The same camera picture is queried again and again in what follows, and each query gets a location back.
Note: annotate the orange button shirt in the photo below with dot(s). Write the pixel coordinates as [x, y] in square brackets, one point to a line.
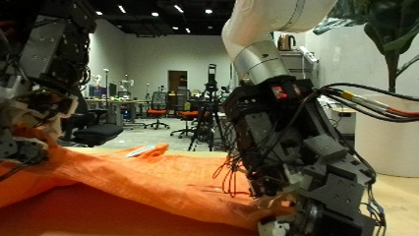
[131, 190]

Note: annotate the white plant pot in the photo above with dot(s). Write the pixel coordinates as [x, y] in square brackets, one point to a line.
[389, 147]

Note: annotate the wooden office desk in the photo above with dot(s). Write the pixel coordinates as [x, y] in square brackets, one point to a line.
[116, 104]

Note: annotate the white power strip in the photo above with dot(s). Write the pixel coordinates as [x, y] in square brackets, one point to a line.
[309, 54]

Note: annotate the orange seat mesh chair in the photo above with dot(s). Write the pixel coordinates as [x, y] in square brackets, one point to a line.
[157, 112]
[188, 114]

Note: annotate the black office chair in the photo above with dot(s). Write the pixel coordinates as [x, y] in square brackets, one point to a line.
[99, 132]

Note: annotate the copper kettle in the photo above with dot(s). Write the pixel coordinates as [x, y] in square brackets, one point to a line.
[286, 43]

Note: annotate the brown door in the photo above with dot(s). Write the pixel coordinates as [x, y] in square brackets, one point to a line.
[175, 80]

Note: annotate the green leafy plant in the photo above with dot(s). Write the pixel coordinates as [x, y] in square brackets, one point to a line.
[389, 29]

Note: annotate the black camera tripod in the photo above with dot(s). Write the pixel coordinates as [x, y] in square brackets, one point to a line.
[210, 108]

